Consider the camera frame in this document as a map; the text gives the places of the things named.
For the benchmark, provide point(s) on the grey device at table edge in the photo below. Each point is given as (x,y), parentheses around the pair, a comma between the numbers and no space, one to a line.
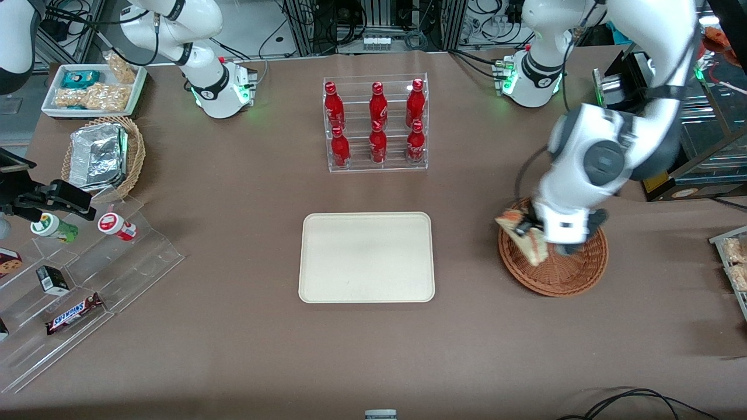
(380,415)

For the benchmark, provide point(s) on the white power strip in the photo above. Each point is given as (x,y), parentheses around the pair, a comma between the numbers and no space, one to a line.
(377,43)

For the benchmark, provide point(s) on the tan oval wicker basket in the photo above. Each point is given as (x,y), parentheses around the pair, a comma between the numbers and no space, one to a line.
(135,157)

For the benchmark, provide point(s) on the clear acrylic bottle rack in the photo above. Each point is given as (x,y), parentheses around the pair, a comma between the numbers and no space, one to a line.
(356,169)

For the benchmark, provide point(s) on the brown cookie box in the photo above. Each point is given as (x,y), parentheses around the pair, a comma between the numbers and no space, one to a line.
(9,263)

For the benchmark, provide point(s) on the white rectangular snack tray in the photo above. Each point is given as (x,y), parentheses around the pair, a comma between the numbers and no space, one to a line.
(52,87)

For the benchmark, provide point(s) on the orange fried food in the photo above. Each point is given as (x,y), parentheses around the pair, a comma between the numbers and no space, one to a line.
(716,38)

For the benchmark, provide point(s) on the rice cracker bag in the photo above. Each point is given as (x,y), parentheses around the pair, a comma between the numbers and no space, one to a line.
(740,277)
(736,249)

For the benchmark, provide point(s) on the red cola bottle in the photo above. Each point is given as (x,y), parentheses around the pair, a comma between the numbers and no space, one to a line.
(415,146)
(340,149)
(378,146)
(334,108)
(378,105)
(415,105)

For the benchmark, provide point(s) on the brown round wicker basket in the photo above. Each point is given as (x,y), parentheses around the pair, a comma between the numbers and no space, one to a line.
(560,277)

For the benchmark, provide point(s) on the small clear peanut bag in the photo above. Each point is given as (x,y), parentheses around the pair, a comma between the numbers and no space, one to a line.
(121,67)

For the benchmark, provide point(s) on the aluminium frame post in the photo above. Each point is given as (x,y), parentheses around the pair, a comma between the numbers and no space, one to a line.
(296,26)
(455,23)

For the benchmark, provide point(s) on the teal snack packet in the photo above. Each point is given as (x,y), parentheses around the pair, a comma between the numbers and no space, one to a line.
(80,79)

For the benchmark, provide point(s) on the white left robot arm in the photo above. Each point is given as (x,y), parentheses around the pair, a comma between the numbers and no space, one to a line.
(607,157)

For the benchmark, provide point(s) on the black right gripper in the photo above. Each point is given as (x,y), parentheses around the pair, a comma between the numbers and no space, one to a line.
(30,200)

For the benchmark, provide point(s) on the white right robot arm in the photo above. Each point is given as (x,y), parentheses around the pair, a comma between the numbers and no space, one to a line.
(175,23)

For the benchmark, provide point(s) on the small black carton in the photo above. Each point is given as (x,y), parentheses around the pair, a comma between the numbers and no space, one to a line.
(53,281)

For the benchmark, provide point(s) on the long clear peanut bag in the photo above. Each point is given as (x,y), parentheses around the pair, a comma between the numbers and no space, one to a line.
(96,98)

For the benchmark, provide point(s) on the silver foil food container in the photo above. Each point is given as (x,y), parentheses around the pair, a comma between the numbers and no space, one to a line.
(96,157)

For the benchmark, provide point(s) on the cream plastic serving tray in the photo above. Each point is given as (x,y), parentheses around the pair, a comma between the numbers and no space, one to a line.
(366,256)

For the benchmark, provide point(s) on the clear acrylic stepped display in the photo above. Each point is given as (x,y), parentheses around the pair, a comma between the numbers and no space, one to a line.
(134,268)

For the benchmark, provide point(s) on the silver cylinder with green light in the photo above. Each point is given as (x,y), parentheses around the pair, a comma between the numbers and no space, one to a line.
(607,90)

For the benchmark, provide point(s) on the dark packet at display edge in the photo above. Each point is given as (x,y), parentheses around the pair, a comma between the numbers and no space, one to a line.
(3,331)

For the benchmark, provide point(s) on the triangle sandwich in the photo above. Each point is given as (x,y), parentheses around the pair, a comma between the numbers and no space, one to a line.
(534,249)

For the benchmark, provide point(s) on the black glass warmer cabinet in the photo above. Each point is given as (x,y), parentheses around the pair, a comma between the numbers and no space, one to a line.
(700,192)

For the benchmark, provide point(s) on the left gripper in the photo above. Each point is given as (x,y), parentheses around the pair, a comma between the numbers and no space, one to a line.
(532,226)

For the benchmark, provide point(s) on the snickers chocolate bar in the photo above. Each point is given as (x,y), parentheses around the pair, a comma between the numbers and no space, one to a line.
(73,315)

